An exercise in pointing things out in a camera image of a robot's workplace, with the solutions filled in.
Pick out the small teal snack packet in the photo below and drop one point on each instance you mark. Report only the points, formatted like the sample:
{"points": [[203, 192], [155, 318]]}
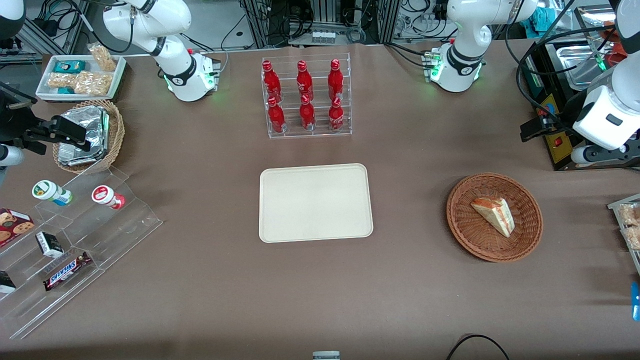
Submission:
{"points": [[66, 91]]}

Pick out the small grey object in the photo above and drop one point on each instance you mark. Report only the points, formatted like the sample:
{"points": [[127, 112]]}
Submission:
{"points": [[326, 356]]}

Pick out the clear plastic snack tray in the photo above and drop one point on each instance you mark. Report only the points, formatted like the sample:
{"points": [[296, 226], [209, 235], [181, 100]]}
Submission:
{"points": [[615, 205]]}

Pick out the green lid yogurt cup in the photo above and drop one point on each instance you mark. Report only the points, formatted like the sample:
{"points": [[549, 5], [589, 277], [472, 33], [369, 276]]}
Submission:
{"points": [[50, 192]]}

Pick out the beige rectangular serving tray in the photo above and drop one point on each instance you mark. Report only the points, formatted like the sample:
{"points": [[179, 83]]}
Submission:
{"points": [[315, 202]]}

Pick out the clear bag of puffed snacks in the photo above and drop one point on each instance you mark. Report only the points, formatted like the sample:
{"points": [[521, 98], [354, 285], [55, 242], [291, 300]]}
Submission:
{"points": [[632, 238], [630, 214], [61, 80], [94, 83], [102, 57]]}

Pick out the brown round wicker basket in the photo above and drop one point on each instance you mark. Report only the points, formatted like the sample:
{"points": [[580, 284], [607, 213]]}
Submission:
{"points": [[472, 230]]}

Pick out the white rectangular snack tray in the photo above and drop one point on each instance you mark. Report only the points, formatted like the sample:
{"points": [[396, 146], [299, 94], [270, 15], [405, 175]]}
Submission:
{"points": [[45, 90]]}

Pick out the small black white box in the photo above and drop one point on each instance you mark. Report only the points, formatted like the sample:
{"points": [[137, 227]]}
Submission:
{"points": [[49, 244], [6, 283]]}

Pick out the aluminium frame rack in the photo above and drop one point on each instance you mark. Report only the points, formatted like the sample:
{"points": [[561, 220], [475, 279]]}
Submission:
{"points": [[320, 15]]}

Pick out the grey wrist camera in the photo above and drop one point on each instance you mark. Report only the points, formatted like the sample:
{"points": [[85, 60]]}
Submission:
{"points": [[10, 155], [582, 156]]}

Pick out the red lid yogurt cup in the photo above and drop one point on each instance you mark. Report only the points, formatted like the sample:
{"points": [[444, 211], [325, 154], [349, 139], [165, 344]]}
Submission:
{"points": [[106, 196]]}

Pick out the blue plastic object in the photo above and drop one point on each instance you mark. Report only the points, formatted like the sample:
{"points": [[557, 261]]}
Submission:
{"points": [[635, 302]]}

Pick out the Snickers chocolate bar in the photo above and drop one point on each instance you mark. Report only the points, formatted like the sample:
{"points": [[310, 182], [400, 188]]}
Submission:
{"points": [[66, 271]]}

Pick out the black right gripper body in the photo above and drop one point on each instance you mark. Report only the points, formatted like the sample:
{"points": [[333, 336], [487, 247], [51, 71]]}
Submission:
{"points": [[14, 125]]}

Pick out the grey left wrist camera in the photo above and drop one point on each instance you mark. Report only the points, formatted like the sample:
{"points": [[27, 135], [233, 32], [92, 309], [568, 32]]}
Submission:
{"points": [[582, 156]]}

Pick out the black countertop appliance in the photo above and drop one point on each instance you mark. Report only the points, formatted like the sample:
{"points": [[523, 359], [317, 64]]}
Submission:
{"points": [[562, 155]]}

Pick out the wrapped triangular sandwich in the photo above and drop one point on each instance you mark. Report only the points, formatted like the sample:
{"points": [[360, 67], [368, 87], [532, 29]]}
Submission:
{"points": [[496, 215]]}

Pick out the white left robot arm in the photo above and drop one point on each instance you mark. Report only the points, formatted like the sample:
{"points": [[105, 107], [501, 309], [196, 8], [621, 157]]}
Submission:
{"points": [[462, 50]]}

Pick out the clear acrylic bottle rack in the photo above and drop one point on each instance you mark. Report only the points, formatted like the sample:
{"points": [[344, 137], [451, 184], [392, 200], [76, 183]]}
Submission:
{"points": [[320, 135]]}

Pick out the shiny metal tray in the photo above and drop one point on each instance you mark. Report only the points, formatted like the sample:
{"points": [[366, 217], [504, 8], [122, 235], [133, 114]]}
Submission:
{"points": [[575, 65]]}

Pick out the light wicker basket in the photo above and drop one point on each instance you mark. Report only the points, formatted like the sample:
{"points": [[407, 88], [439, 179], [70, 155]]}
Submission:
{"points": [[116, 135]]}

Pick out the red cola bottle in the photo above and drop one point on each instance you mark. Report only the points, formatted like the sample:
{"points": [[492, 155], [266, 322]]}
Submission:
{"points": [[304, 82], [336, 117], [276, 117], [307, 116], [335, 82], [272, 82]]}

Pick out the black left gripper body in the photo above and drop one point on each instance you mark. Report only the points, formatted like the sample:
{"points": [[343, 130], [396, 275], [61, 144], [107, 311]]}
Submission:
{"points": [[568, 116]]}

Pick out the teal snack box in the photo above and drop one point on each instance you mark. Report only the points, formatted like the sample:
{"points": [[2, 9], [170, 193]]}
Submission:
{"points": [[70, 66]]}

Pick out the red cookie box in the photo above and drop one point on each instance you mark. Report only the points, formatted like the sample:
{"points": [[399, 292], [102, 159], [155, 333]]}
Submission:
{"points": [[14, 226]]}

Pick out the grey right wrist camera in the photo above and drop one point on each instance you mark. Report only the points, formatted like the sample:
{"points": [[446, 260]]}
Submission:
{"points": [[10, 155]]}

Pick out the clear acrylic stepped snack rack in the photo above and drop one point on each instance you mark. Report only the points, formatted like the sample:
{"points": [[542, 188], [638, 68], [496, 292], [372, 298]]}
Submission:
{"points": [[115, 235]]}

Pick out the aluminium foil container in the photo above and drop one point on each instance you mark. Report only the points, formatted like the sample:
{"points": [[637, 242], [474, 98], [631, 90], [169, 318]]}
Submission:
{"points": [[92, 122]]}

